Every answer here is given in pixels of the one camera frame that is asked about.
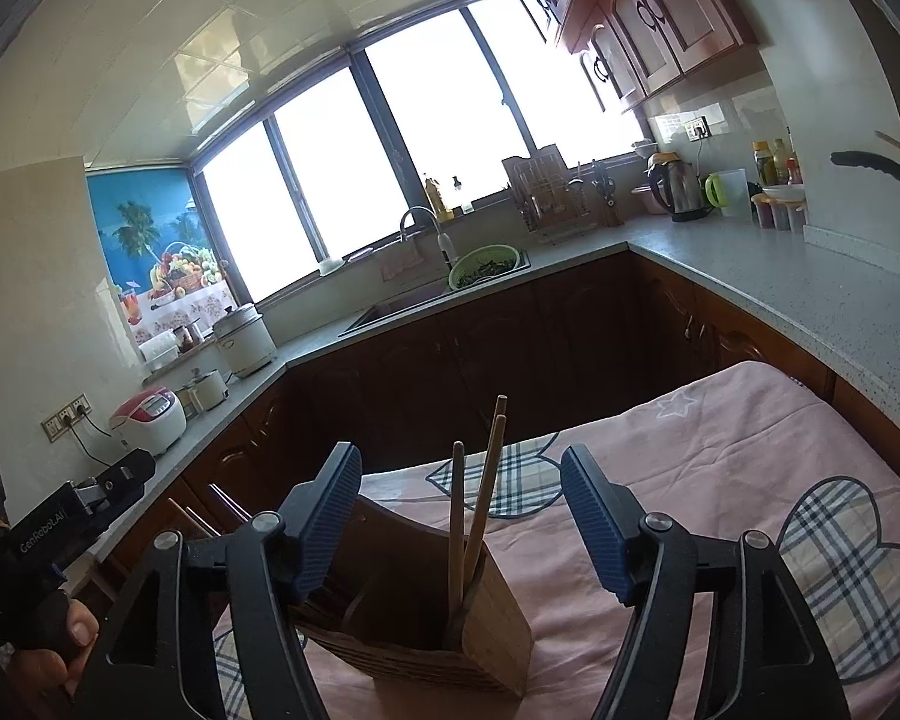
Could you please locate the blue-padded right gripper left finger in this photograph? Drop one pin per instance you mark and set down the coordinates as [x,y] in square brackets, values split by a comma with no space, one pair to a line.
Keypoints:
[314,516]

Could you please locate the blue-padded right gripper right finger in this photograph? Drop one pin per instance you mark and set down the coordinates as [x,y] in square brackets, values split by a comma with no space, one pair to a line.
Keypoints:
[608,518]

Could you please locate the grey-brown wooden chopstick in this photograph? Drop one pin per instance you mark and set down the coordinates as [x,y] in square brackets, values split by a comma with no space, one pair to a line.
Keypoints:
[455,534]

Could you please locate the light tan wooden chopstick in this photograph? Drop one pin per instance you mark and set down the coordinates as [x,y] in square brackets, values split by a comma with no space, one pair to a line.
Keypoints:
[495,408]

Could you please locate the person's left hand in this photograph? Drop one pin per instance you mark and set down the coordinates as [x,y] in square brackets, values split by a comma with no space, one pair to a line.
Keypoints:
[42,677]

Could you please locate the wooden utensil holder box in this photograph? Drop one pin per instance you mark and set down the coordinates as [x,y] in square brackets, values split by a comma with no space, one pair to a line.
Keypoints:
[383,608]

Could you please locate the pink heart-patterned tablecloth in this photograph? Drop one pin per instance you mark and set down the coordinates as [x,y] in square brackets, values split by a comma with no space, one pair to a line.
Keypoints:
[728,550]

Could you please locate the small white pot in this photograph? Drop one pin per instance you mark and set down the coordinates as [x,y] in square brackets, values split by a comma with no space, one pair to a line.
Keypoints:
[206,389]

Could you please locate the white cylindrical cooker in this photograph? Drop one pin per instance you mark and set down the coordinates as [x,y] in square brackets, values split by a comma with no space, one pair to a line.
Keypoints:
[244,340]

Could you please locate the lower dark wooden cabinets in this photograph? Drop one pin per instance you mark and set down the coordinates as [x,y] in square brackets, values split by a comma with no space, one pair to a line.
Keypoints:
[585,343]

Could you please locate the white red rice cooker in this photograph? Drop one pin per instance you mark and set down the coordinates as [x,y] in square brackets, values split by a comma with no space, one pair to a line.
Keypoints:
[152,420]

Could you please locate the tropical fruit poster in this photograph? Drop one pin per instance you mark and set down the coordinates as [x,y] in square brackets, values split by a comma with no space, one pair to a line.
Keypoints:
[160,257]

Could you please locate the green colander bowl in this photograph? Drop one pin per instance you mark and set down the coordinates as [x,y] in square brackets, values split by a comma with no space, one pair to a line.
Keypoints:
[483,264]

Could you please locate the chrome sink faucet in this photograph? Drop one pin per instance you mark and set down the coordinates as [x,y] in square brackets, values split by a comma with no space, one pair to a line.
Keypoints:
[416,219]

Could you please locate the wooden dish rack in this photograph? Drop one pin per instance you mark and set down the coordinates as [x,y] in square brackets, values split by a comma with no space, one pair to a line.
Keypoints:
[547,195]

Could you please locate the yellow bottle on windowsill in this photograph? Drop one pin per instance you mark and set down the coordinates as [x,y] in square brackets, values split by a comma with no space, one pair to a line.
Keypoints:
[432,192]

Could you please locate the stainless electric kettle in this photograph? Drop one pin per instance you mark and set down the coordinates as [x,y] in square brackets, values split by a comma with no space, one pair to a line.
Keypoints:
[675,186]

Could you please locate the spice jar set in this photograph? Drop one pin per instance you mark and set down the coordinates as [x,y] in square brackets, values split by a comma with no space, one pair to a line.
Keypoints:
[780,207]

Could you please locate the condiment bottles group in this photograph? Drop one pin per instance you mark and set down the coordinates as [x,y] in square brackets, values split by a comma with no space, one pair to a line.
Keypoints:
[776,163]

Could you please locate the wall power socket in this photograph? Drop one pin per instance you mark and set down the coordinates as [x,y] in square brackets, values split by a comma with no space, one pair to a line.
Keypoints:
[67,417]

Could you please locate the green handled pitcher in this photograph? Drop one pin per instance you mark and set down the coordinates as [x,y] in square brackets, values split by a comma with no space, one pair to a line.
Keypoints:
[728,193]

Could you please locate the upper wooden wall cabinets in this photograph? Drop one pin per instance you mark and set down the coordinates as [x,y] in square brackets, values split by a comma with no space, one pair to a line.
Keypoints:
[636,48]

